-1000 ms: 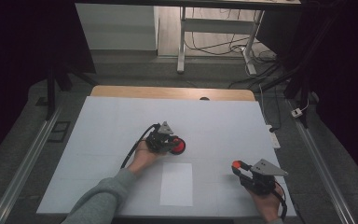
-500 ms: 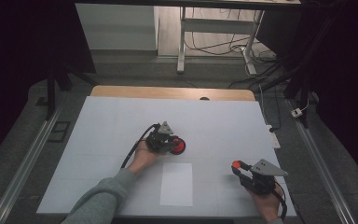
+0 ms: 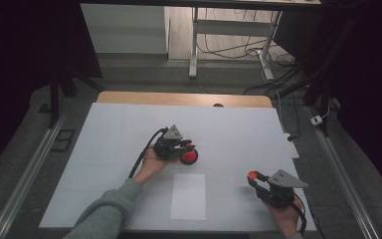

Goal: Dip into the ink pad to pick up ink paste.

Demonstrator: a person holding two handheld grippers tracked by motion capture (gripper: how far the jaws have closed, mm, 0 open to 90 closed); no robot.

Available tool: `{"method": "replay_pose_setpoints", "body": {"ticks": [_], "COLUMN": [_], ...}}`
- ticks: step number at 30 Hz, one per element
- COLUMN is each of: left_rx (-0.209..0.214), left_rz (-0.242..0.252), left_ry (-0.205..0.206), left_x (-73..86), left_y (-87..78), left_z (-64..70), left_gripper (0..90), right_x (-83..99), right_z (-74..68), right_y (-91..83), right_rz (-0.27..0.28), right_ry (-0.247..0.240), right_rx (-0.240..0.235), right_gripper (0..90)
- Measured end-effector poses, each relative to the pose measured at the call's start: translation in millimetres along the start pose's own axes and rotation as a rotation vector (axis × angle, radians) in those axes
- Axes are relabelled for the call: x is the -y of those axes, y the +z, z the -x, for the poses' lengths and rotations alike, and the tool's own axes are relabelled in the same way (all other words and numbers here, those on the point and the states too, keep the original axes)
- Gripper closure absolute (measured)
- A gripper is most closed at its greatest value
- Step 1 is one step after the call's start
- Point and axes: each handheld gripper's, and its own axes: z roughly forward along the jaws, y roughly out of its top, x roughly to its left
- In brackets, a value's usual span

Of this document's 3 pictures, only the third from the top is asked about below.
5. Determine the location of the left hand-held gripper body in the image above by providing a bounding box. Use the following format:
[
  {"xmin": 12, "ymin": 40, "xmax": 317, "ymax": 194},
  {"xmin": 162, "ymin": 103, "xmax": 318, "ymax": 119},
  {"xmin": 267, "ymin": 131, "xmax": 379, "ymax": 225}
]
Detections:
[{"xmin": 152, "ymin": 123, "xmax": 189, "ymax": 162}]

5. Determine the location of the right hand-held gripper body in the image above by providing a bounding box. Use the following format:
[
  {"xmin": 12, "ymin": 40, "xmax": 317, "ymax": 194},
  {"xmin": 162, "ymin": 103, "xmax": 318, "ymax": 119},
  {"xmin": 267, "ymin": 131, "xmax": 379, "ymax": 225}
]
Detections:
[{"xmin": 260, "ymin": 168, "xmax": 309, "ymax": 209}]

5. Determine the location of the round black red ink pad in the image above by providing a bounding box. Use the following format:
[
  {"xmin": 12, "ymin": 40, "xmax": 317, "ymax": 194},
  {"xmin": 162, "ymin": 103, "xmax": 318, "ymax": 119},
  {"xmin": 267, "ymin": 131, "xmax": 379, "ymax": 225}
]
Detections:
[{"xmin": 179, "ymin": 147, "xmax": 200, "ymax": 166}]

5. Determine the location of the person's left hand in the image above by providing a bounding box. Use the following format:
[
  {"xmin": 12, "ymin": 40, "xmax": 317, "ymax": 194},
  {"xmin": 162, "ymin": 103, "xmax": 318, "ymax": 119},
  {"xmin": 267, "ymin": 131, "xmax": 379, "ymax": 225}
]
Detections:
[{"xmin": 132, "ymin": 147, "xmax": 180, "ymax": 186}]

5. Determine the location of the person's right hand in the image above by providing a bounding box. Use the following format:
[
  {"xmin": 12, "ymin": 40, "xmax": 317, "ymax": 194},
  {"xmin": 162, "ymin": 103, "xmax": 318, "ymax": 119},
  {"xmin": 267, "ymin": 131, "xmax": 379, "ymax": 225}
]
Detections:
[{"xmin": 266, "ymin": 198, "xmax": 304, "ymax": 239}]

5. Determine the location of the white power strip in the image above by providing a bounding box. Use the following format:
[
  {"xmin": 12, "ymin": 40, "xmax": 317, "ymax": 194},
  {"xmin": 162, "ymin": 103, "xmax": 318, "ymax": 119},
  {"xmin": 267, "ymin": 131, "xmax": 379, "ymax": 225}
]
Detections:
[{"xmin": 283, "ymin": 132, "xmax": 300, "ymax": 159}]

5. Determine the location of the white paper sheet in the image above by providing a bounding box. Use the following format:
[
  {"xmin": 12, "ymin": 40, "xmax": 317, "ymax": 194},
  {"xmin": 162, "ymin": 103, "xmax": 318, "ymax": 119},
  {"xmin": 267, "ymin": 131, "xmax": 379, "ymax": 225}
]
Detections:
[{"xmin": 170, "ymin": 172, "xmax": 207, "ymax": 221}]

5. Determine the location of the black stand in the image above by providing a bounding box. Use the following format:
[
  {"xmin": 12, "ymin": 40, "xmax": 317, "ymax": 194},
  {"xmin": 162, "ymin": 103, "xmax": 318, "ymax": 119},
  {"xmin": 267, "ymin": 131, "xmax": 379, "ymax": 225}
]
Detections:
[
  {"xmin": 278, "ymin": 66, "xmax": 333, "ymax": 137},
  {"xmin": 48, "ymin": 66, "xmax": 107, "ymax": 129}
]

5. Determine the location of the white cabinet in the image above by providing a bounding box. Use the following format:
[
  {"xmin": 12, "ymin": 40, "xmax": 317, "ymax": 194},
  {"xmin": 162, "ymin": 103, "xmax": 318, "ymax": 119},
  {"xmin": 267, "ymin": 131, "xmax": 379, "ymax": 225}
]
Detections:
[{"xmin": 80, "ymin": 3, "xmax": 170, "ymax": 55}]

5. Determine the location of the black curtain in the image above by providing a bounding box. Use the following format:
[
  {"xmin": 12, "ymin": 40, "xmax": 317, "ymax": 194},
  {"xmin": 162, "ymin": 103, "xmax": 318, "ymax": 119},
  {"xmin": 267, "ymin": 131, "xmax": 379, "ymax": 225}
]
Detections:
[
  {"xmin": 0, "ymin": 0, "xmax": 102, "ymax": 180},
  {"xmin": 273, "ymin": 0, "xmax": 382, "ymax": 203}
]

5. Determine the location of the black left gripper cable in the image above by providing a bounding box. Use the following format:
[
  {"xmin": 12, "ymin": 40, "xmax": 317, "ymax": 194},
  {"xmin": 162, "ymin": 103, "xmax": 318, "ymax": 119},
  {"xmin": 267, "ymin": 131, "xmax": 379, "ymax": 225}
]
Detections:
[{"xmin": 127, "ymin": 127, "xmax": 169, "ymax": 179}]

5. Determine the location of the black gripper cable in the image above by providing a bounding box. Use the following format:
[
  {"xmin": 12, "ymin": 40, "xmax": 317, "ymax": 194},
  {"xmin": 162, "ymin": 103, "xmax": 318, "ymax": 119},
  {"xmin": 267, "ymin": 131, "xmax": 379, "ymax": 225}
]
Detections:
[
  {"xmin": 291, "ymin": 192, "xmax": 308, "ymax": 235},
  {"xmin": 127, "ymin": 127, "xmax": 169, "ymax": 179}
]

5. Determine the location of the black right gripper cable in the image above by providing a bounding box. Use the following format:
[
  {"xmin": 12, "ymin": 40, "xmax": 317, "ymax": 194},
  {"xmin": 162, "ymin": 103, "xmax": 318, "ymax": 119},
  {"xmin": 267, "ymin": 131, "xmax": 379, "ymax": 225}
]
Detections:
[{"xmin": 291, "ymin": 192, "xmax": 308, "ymax": 235}]

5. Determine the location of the metal floor rail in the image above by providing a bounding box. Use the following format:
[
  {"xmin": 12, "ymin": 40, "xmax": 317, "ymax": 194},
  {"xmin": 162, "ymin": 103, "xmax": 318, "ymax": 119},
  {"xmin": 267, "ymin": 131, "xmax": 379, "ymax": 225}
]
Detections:
[
  {"xmin": 0, "ymin": 113, "xmax": 68, "ymax": 239},
  {"xmin": 306, "ymin": 106, "xmax": 381, "ymax": 239}
]

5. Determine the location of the tangle of black floor cables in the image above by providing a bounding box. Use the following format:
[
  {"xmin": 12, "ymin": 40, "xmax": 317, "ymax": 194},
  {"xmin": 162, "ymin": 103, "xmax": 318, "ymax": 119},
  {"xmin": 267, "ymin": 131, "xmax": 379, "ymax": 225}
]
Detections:
[{"xmin": 197, "ymin": 8, "xmax": 296, "ymax": 69}]

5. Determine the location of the black floor socket frame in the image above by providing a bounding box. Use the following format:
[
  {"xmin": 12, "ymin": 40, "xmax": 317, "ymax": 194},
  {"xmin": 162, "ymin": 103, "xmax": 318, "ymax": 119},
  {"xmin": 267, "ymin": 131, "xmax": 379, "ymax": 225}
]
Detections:
[{"xmin": 50, "ymin": 128, "xmax": 77, "ymax": 153}]

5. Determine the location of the white desk frame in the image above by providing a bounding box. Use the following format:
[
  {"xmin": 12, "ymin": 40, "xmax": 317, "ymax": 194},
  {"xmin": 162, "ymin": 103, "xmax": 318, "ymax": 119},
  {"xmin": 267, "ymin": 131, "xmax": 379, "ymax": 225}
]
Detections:
[{"xmin": 188, "ymin": 6, "xmax": 284, "ymax": 81}]

